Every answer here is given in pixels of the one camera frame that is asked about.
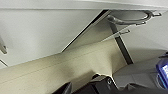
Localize white base cabinet with doors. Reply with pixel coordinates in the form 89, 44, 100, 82
0, 9, 109, 69

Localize blue recycling bin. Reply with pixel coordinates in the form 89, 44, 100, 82
155, 60, 168, 85

